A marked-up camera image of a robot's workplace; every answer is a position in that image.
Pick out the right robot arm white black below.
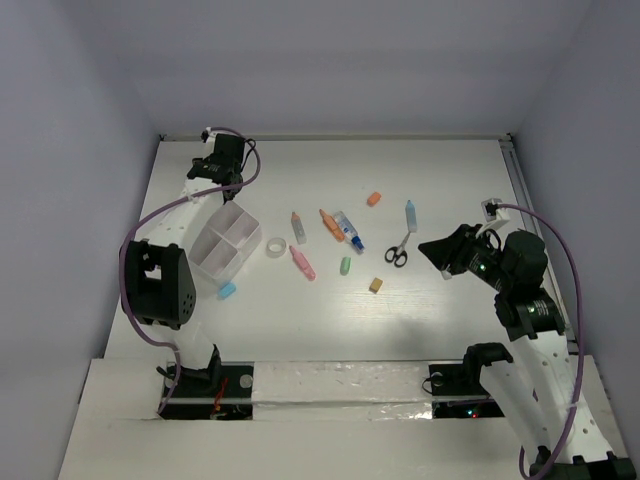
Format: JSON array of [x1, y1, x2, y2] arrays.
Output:
[[418, 224, 637, 479]]

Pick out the white compartment organizer box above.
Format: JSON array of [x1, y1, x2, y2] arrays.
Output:
[[188, 201, 262, 287]]

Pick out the grey marker orange tip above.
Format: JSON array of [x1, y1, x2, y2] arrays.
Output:
[[291, 212, 307, 245]]

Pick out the light blue highlighter marker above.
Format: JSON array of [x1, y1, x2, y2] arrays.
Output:
[[405, 200, 418, 233]]

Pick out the brown eraser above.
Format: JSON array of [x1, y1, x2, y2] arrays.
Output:
[[369, 278, 383, 294]]

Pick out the pink highlighter marker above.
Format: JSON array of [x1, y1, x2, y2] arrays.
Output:
[[289, 245, 316, 281]]

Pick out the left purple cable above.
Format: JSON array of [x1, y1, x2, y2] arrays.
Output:
[[119, 125, 263, 416]]

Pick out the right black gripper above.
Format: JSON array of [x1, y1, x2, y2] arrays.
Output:
[[416, 223, 513, 292]]

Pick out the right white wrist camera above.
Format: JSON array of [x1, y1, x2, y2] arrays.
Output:
[[481, 198, 510, 223]]

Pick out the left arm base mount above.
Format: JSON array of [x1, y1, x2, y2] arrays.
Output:
[[157, 347, 254, 421]]

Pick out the clear tape roll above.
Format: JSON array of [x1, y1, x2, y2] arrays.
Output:
[[265, 237, 288, 259]]

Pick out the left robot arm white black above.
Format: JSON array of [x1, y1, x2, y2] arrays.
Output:
[[119, 127, 256, 397]]

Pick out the black handled scissors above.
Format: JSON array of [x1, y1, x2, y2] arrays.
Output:
[[384, 231, 411, 268]]

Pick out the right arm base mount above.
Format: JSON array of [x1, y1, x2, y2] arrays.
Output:
[[421, 343, 513, 419]]

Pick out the aluminium rail right edge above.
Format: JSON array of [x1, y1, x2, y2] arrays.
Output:
[[499, 134, 583, 355]]

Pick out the orange eraser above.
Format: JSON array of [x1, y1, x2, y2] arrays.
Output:
[[366, 192, 381, 207]]

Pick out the orange highlighter marker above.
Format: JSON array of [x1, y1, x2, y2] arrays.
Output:
[[319, 209, 345, 242]]

